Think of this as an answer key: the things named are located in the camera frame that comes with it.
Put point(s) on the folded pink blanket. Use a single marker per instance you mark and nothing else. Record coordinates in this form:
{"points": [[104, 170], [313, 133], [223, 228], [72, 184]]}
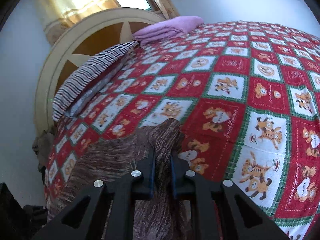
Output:
{"points": [[167, 29]]}

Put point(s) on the red patchwork cartoon bedspread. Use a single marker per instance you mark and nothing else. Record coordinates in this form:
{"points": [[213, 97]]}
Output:
{"points": [[247, 97]]}

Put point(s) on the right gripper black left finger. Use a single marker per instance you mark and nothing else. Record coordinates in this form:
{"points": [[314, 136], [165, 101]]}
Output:
{"points": [[104, 210]]}

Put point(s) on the striped pillow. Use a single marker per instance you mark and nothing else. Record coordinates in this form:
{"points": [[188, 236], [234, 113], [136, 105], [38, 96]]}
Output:
{"points": [[88, 75]]}

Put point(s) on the cream and brown headboard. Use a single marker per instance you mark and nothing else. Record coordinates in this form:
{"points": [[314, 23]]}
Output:
{"points": [[88, 37]]}

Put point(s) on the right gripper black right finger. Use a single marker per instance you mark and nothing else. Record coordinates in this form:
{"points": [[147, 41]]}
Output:
{"points": [[219, 210]]}

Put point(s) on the brown knitted sweater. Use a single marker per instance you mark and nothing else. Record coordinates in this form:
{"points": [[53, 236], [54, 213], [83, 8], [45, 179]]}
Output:
{"points": [[160, 218]]}

